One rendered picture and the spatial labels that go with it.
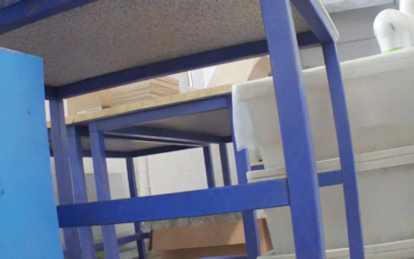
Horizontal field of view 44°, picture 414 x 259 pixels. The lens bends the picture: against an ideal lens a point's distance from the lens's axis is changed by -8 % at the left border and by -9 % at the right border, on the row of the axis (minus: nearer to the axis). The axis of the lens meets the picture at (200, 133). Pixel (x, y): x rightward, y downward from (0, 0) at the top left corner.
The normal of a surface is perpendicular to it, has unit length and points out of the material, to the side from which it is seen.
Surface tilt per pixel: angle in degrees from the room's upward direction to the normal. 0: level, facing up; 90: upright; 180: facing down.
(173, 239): 65
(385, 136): 96
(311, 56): 90
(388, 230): 96
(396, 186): 96
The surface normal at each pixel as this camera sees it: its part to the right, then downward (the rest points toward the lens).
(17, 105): 0.93, -0.15
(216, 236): -0.38, -0.46
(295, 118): -0.36, -0.04
